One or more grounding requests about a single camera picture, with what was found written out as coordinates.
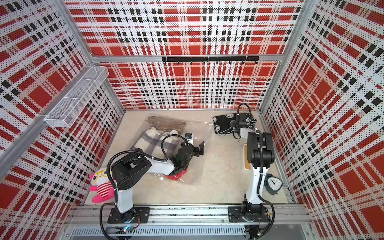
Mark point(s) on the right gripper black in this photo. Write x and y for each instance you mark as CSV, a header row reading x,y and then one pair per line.
x,y
234,123

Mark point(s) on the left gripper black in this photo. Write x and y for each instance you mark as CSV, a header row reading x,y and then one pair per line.
x,y
196,149

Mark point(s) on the black smiley face scarf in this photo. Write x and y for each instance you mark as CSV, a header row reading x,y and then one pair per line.
x,y
224,124

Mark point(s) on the clear plastic vacuum bag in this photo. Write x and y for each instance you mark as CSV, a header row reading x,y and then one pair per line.
x,y
202,133

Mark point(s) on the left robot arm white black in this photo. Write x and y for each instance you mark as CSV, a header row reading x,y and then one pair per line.
x,y
125,169

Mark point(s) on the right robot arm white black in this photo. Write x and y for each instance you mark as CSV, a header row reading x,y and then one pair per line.
x,y
260,155

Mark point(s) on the red knitted scarf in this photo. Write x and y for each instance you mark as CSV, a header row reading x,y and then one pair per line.
x,y
177,176

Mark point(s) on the grey white plaid scarf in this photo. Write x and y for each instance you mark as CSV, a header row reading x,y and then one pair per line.
x,y
150,143

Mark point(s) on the brown fringed scarf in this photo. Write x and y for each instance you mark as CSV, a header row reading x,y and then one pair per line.
x,y
164,124

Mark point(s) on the white box with cork lid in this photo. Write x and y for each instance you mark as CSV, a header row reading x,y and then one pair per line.
x,y
246,167

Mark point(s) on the teal heart alarm clock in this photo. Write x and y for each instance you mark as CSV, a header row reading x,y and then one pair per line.
x,y
273,184

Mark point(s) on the pink white plush toy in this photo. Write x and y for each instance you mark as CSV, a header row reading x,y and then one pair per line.
x,y
102,186

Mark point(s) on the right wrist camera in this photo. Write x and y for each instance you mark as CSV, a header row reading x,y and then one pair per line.
x,y
243,118

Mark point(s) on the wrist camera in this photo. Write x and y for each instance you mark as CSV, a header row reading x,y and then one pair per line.
x,y
243,118
190,138

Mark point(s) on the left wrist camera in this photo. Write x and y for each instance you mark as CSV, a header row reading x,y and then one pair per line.
x,y
190,138

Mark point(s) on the black wall hook rail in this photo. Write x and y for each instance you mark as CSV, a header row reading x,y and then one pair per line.
x,y
211,59

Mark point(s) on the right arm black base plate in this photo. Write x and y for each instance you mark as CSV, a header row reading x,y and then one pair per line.
x,y
256,214

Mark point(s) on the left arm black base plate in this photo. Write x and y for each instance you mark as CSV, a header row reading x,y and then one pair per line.
x,y
133,216

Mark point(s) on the aluminium front rail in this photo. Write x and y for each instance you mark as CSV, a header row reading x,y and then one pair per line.
x,y
289,221

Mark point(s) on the white mesh wall basket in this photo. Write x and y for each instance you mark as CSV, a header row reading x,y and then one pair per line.
x,y
68,109

